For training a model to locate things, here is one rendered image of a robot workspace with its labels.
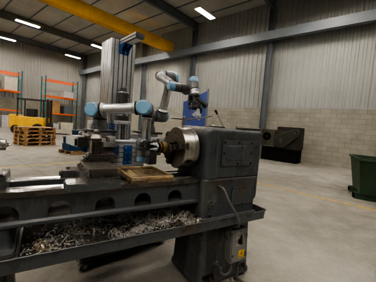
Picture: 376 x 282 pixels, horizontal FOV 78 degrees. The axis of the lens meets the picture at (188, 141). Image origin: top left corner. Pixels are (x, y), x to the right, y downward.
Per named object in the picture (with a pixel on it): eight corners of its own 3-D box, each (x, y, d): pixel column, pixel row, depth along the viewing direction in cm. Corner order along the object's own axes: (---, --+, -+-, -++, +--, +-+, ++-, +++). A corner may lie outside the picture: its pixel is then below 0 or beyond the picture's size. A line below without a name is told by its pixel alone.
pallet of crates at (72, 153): (89, 150, 892) (90, 130, 887) (103, 153, 850) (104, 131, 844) (58, 152, 791) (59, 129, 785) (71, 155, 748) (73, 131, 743)
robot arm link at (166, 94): (151, 118, 246) (162, 67, 224) (163, 120, 254) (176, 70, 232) (154, 123, 237) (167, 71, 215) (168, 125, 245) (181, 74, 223)
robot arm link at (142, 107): (90, 117, 198) (154, 114, 197) (82, 117, 183) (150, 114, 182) (89, 103, 197) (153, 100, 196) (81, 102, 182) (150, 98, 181)
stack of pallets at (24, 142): (45, 142, 1017) (45, 126, 1013) (56, 145, 976) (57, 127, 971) (12, 144, 908) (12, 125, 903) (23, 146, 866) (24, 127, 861)
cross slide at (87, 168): (102, 163, 173) (102, 157, 173) (117, 175, 137) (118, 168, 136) (78, 163, 164) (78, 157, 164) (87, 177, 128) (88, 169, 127)
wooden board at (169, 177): (153, 170, 189) (153, 165, 189) (173, 181, 159) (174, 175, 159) (116, 172, 174) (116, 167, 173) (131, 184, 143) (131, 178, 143)
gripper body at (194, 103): (188, 110, 184) (187, 95, 186) (197, 111, 188) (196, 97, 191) (193, 107, 177) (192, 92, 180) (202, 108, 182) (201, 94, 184)
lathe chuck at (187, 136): (173, 161, 198) (177, 125, 193) (192, 172, 172) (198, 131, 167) (163, 161, 193) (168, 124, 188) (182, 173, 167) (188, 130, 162)
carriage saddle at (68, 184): (104, 170, 175) (104, 163, 174) (122, 187, 135) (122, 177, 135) (59, 172, 159) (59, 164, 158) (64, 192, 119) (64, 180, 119)
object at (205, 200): (217, 245, 246) (224, 165, 240) (251, 271, 206) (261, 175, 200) (167, 259, 215) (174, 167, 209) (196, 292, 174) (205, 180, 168)
